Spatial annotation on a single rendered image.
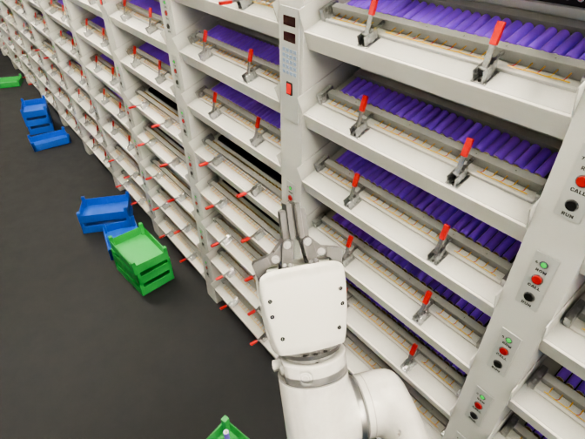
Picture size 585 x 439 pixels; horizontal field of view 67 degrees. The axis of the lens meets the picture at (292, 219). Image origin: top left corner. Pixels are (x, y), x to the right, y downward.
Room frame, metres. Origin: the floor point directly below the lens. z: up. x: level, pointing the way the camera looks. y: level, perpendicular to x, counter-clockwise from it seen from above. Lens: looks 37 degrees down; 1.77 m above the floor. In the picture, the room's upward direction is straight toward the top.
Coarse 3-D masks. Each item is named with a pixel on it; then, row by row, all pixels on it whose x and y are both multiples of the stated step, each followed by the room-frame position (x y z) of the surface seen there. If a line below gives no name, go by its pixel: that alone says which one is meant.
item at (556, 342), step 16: (576, 304) 0.55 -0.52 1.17; (560, 320) 0.54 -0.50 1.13; (576, 320) 0.54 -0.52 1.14; (544, 336) 0.51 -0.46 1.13; (560, 336) 0.51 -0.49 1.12; (576, 336) 0.51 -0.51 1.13; (544, 352) 0.51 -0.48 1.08; (560, 352) 0.49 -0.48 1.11; (576, 352) 0.48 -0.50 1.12; (576, 368) 0.46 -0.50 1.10
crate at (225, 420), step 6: (222, 420) 0.75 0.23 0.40; (228, 420) 0.75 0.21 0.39; (222, 426) 0.75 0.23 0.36; (228, 426) 0.75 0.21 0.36; (234, 426) 0.74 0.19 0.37; (216, 432) 0.73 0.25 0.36; (222, 432) 0.75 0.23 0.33; (234, 432) 0.74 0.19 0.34; (240, 432) 0.72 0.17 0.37; (210, 438) 0.71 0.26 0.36; (216, 438) 0.72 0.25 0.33; (222, 438) 0.73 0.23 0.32; (234, 438) 0.73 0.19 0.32; (240, 438) 0.72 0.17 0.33; (246, 438) 0.70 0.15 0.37
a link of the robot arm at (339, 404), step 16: (336, 384) 0.29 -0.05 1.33; (352, 384) 0.30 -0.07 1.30; (288, 400) 0.28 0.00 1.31; (304, 400) 0.27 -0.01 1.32; (320, 400) 0.27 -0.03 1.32; (336, 400) 0.27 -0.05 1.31; (352, 400) 0.28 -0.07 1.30; (288, 416) 0.27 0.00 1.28; (304, 416) 0.26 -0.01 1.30; (320, 416) 0.26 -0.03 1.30; (336, 416) 0.26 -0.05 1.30; (352, 416) 0.27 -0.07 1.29; (288, 432) 0.26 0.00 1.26; (304, 432) 0.25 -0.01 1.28; (320, 432) 0.25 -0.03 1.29; (336, 432) 0.25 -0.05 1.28; (352, 432) 0.26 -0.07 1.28; (368, 432) 0.26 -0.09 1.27
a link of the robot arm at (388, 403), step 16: (384, 368) 0.34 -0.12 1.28; (368, 384) 0.30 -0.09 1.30; (384, 384) 0.30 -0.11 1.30; (400, 384) 0.31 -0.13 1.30; (368, 400) 0.28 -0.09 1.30; (384, 400) 0.28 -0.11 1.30; (400, 400) 0.28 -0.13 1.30; (368, 416) 0.27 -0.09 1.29; (384, 416) 0.27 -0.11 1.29; (400, 416) 0.26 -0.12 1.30; (416, 416) 0.26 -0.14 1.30; (384, 432) 0.26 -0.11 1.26; (400, 432) 0.25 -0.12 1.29; (416, 432) 0.24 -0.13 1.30
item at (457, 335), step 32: (320, 224) 1.09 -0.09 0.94; (352, 224) 1.04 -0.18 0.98; (352, 256) 0.94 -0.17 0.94; (384, 256) 0.92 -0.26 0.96; (384, 288) 0.83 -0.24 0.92; (416, 288) 0.80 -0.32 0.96; (448, 288) 0.78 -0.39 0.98; (416, 320) 0.72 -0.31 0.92; (448, 320) 0.71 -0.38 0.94; (480, 320) 0.68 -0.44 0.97; (448, 352) 0.63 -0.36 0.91
